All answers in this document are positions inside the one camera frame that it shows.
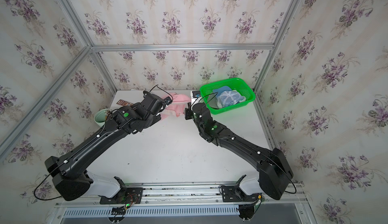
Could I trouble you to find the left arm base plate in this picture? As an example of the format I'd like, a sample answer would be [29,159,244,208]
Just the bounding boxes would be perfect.
[100,188,143,205]

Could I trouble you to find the green plastic basket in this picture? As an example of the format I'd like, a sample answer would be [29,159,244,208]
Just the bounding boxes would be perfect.
[200,78,256,114]

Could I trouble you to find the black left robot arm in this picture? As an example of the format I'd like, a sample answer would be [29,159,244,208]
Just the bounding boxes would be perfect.
[44,103,161,201]

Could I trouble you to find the aluminium mounting rail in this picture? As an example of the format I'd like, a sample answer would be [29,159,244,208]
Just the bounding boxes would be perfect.
[54,182,308,207]

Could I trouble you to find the pink baseball cap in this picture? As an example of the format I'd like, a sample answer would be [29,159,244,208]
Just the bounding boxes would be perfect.
[161,93,192,120]

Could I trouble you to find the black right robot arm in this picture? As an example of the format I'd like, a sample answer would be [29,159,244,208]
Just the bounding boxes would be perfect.
[185,103,294,202]

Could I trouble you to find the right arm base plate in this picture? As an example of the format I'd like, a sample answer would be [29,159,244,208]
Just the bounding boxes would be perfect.
[219,185,260,202]

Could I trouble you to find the light blue baseball cap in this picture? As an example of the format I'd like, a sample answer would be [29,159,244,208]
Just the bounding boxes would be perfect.
[209,86,246,109]

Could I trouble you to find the mint green pen cup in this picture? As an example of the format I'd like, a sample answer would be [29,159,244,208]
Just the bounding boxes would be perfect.
[94,109,111,128]

